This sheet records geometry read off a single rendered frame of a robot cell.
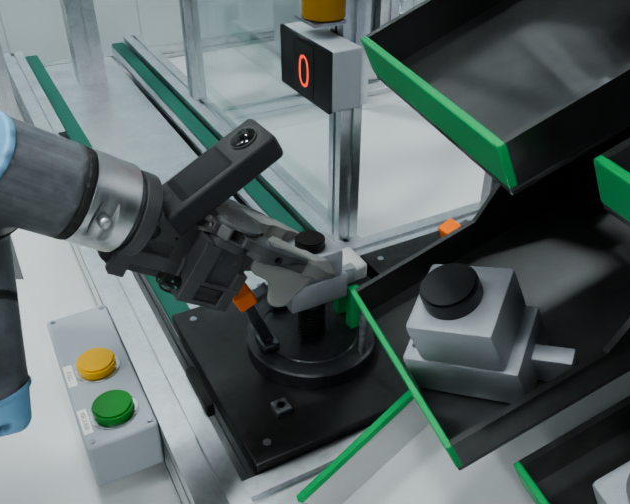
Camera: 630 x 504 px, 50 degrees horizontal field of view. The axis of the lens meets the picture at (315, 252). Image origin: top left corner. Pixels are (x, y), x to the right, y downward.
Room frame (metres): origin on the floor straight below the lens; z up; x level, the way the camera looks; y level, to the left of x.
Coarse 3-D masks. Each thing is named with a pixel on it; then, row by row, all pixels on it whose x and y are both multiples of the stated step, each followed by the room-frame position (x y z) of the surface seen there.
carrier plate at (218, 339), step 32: (192, 320) 0.58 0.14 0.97; (224, 320) 0.59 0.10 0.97; (192, 352) 0.53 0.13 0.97; (224, 352) 0.53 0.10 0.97; (384, 352) 0.53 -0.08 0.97; (224, 384) 0.49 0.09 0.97; (256, 384) 0.49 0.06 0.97; (352, 384) 0.49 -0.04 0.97; (384, 384) 0.49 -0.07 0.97; (224, 416) 0.45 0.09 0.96; (256, 416) 0.44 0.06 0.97; (288, 416) 0.44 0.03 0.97; (320, 416) 0.44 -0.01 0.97; (352, 416) 0.44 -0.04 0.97; (256, 448) 0.41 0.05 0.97; (288, 448) 0.41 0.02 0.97
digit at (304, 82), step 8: (296, 40) 0.77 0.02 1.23; (296, 48) 0.77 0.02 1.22; (304, 48) 0.76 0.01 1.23; (312, 48) 0.74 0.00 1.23; (296, 56) 0.77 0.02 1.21; (304, 56) 0.76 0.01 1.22; (312, 56) 0.74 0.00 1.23; (296, 64) 0.77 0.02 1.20; (304, 64) 0.76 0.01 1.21; (312, 64) 0.74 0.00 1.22; (296, 72) 0.77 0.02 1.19; (304, 72) 0.76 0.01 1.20; (312, 72) 0.74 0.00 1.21; (296, 80) 0.77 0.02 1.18; (304, 80) 0.76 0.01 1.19; (312, 80) 0.74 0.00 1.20; (304, 88) 0.76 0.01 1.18; (312, 88) 0.74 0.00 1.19; (312, 96) 0.74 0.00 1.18
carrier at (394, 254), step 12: (408, 240) 0.75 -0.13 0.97; (420, 240) 0.75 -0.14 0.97; (432, 240) 0.75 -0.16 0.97; (372, 252) 0.72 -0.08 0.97; (384, 252) 0.72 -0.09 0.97; (396, 252) 0.72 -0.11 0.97; (408, 252) 0.72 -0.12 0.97; (372, 264) 0.70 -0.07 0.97; (384, 264) 0.70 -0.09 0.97; (372, 276) 0.69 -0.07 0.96
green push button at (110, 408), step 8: (104, 392) 0.47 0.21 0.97; (112, 392) 0.47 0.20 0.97; (120, 392) 0.47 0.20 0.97; (96, 400) 0.46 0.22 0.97; (104, 400) 0.46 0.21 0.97; (112, 400) 0.46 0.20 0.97; (120, 400) 0.46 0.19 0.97; (128, 400) 0.46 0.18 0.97; (96, 408) 0.45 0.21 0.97; (104, 408) 0.45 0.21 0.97; (112, 408) 0.45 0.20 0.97; (120, 408) 0.45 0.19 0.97; (128, 408) 0.45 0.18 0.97; (96, 416) 0.44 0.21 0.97; (104, 416) 0.44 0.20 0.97; (112, 416) 0.44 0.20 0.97; (120, 416) 0.44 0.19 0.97; (128, 416) 0.45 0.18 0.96; (104, 424) 0.44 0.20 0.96; (112, 424) 0.44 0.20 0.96
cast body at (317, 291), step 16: (288, 240) 0.56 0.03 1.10; (304, 240) 0.54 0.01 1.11; (320, 240) 0.54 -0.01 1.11; (320, 256) 0.53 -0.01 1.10; (336, 256) 0.54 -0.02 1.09; (336, 272) 0.54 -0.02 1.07; (352, 272) 0.57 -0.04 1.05; (304, 288) 0.52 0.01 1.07; (320, 288) 0.53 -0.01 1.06; (336, 288) 0.54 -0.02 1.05; (288, 304) 0.52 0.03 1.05; (304, 304) 0.52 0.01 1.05; (320, 304) 0.53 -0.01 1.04
